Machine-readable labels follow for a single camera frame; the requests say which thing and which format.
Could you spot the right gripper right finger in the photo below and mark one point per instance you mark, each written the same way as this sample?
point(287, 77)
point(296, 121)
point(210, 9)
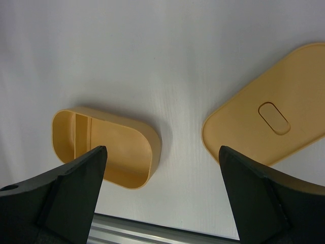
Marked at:
point(270, 206)

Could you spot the aluminium mounting rail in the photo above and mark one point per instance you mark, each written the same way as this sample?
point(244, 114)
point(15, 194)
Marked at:
point(109, 229)

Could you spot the yellow lunch box lid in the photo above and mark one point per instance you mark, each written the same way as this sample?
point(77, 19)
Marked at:
point(277, 114)

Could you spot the yellow lunch box base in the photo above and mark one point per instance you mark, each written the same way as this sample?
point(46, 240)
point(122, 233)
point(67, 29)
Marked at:
point(133, 147)

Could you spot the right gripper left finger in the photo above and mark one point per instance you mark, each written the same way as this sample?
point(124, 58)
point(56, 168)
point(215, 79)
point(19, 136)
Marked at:
point(56, 206)

